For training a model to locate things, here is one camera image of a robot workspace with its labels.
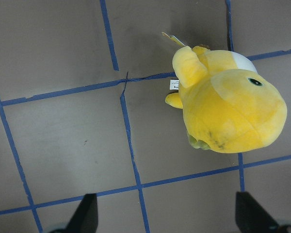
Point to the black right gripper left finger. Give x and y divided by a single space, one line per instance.
85 218

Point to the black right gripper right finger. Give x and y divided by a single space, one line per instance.
251 217

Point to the yellow dinosaur plush toy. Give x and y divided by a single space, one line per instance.
227 106

